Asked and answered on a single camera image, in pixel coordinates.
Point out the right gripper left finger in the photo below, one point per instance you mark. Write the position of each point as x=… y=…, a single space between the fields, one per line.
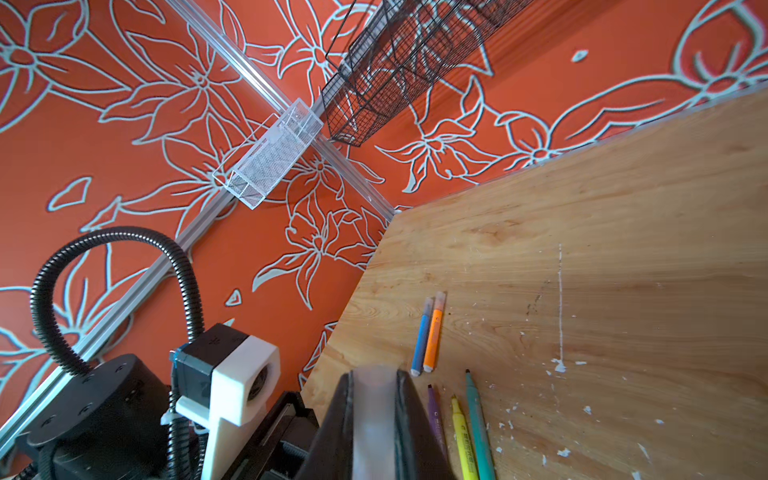
x=331 y=453

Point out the green highlighter pen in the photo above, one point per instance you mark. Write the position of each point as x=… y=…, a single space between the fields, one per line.
x=485 y=465

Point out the white mesh basket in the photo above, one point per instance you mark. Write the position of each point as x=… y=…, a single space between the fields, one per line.
x=253 y=170

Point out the yellow highlighter pen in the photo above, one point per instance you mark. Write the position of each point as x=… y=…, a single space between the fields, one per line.
x=464 y=443

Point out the purple highlighter pen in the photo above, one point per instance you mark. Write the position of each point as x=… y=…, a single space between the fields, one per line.
x=435 y=418

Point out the black wire basket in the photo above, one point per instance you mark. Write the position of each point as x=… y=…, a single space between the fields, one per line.
x=398 y=55

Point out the blue highlighter pen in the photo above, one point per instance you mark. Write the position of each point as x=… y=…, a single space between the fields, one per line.
x=422 y=338

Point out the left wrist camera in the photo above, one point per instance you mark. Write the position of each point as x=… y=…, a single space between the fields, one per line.
x=220 y=384

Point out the translucent pen cap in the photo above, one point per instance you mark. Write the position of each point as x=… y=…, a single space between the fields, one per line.
x=374 y=389

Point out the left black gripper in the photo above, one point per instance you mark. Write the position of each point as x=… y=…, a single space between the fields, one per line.
x=107 y=425

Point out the orange highlighter pen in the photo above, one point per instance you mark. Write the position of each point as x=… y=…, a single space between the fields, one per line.
x=432 y=346

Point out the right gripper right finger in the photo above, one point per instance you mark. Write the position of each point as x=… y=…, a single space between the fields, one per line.
x=417 y=453

